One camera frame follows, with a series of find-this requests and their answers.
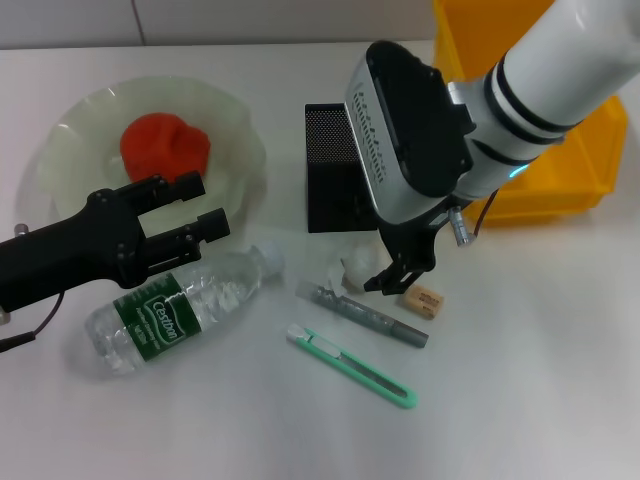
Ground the clear green-label water bottle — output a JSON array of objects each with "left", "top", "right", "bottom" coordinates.
[{"left": 83, "top": 238, "right": 287, "bottom": 382}]

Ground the green utility knife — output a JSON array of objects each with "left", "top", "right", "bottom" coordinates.
[{"left": 285, "top": 322, "right": 419, "bottom": 412}]

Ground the small wooden pencil sharpener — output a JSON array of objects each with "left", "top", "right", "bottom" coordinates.
[{"left": 397, "top": 283, "right": 446, "bottom": 319}]

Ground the black mesh pen holder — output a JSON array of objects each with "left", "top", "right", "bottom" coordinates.
[{"left": 303, "top": 102, "right": 382, "bottom": 235}]

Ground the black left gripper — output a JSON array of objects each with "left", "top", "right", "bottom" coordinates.
[{"left": 0, "top": 170, "right": 232, "bottom": 312}]

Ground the orange fruit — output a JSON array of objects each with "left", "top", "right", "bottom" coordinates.
[{"left": 119, "top": 112, "right": 212, "bottom": 187}]

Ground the dark left gripper cable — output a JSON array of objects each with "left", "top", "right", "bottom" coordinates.
[{"left": 0, "top": 291, "right": 66, "bottom": 355}]

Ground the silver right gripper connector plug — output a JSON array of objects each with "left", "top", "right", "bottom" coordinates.
[{"left": 445, "top": 206, "right": 474, "bottom": 248}]

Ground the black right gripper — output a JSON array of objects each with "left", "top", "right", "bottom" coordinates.
[{"left": 362, "top": 195, "right": 460, "bottom": 297}]

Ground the translucent green fruit plate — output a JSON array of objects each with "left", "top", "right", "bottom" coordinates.
[{"left": 36, "top": 74, "right": 269, "bottom": 242}]

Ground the yellow plastic storage bin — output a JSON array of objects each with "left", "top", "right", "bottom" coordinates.
[{"left": 431, "top": 0, "right": 630, "bottom": 229}]

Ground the white paper ball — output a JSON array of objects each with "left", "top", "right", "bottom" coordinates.
[{"left": 326, "top": 243, "right": 390, "bottom": 297}]

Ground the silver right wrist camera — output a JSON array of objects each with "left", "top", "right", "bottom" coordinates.
[{"left": 344, "top": 40, "right": 477, "bottom": 225}]

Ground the grey pen with clear cap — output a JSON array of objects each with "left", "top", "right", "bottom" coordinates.
[{"left": 295, "top": 278, "right": 431, "bottom": 350}]

